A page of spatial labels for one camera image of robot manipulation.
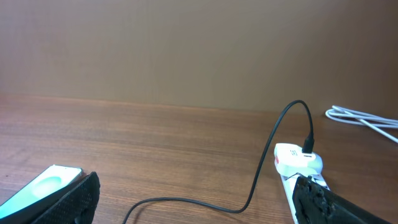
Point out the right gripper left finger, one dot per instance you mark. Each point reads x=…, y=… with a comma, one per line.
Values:
x=75, y=203

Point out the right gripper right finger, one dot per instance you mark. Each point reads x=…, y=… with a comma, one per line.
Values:
x=315, y=204

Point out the turquoise screen smartphone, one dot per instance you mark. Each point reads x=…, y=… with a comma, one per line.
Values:
x=47, y=182

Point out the white usb charger plug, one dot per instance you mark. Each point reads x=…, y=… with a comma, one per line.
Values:
x=289, y=160

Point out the white power strip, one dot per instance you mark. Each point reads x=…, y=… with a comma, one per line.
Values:
x=289, y=185

